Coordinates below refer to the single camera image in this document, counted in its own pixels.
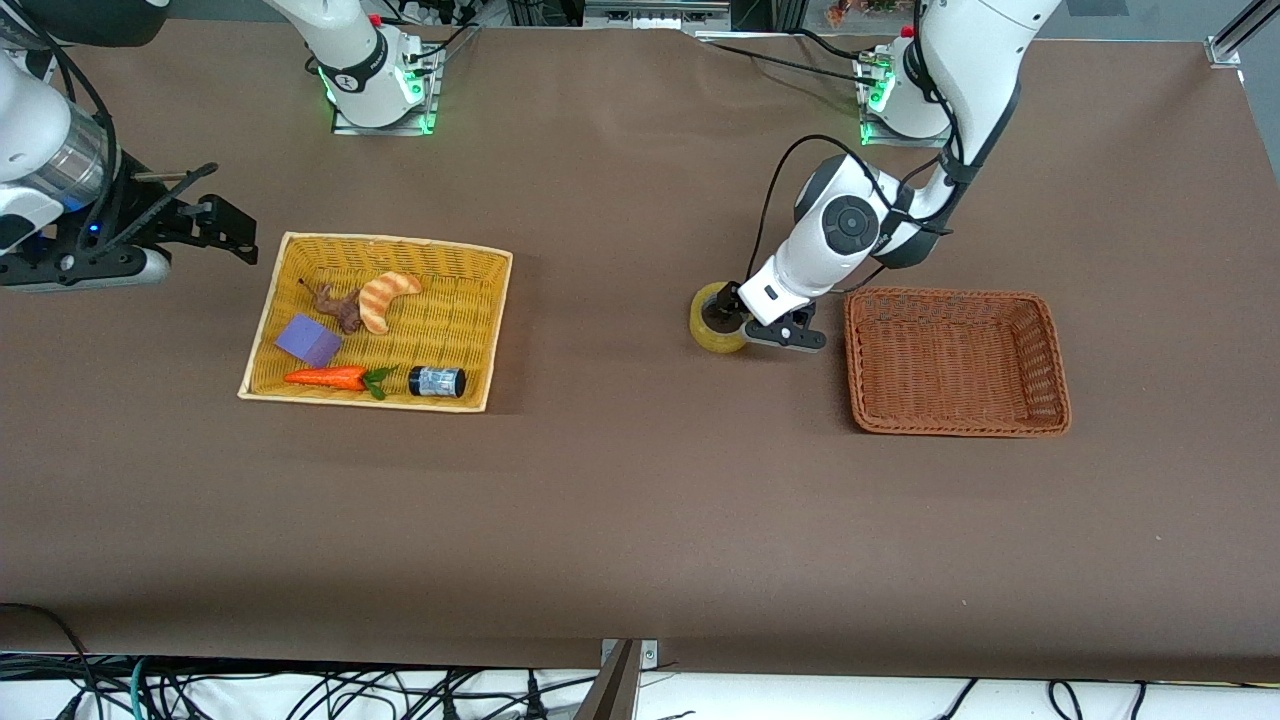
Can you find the aluminium frame profile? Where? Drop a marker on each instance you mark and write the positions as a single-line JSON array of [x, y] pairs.
[[1222, 50]]

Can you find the brown toy dinosaur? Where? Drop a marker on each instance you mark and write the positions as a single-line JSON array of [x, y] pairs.
[[345, 312]]

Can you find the clear yellowish tape roll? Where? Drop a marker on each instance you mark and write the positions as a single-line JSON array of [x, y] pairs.
[[702, 325]]

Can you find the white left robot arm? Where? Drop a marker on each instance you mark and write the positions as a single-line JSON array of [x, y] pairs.
[[840, 225]]

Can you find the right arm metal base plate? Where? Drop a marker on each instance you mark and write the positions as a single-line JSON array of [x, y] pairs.
[[385, 130]]

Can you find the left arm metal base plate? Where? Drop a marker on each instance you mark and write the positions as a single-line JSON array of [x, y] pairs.
[[885, 140]]

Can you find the brown wicker basket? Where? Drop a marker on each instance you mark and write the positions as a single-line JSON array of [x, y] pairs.
[[950, 360]]

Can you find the purple cube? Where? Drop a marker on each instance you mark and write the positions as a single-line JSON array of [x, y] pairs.
[[305, 340]]

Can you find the small metal table bracket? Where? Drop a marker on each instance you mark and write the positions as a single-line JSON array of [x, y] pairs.
[[650, 655]]

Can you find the orange toy carrot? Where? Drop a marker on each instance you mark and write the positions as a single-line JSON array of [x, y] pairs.
[[325, 377]]

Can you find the dark wedge-shaped stand leg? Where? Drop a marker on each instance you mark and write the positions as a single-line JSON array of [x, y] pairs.
[[610, 695]]

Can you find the toy croissant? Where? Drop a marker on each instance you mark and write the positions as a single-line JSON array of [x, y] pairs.
[[378, 300]]

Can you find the small black jar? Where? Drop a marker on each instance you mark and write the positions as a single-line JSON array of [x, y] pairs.
[[437, 382]]

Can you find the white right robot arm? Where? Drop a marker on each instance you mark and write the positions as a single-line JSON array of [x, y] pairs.
[[30, 120]]

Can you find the yellow wicker basket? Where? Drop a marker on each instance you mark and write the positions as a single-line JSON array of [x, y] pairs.
[[470, 270]]

